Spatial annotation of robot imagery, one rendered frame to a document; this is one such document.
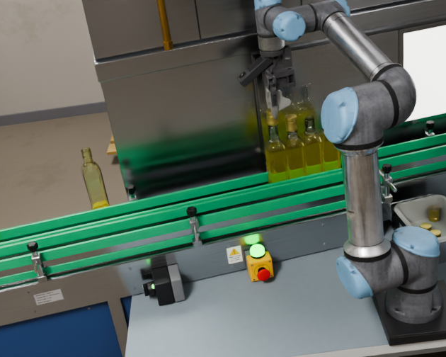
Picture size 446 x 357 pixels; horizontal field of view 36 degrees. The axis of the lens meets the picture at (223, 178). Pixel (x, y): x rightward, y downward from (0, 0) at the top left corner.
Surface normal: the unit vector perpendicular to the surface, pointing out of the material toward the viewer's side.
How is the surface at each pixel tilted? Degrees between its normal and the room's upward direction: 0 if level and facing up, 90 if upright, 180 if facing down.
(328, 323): 0
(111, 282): 90
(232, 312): 0
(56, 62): 90
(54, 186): 0
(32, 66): 90
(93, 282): 90
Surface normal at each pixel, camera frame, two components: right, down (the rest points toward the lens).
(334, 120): -0.94, 0.14
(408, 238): 0.02, -0.90
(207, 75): 0.20, 0.47
